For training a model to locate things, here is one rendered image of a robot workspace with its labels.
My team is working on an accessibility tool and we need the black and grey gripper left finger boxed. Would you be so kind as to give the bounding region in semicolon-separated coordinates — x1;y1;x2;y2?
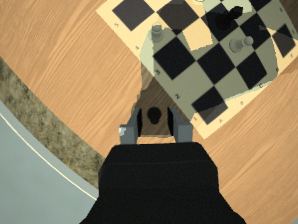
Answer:
119;108;142;144

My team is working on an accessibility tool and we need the cream and black chessboard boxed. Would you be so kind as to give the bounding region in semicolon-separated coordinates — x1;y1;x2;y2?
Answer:
96;0;298;139

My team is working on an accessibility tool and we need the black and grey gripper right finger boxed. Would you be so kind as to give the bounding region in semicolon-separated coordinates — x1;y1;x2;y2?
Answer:
168;107;193;143

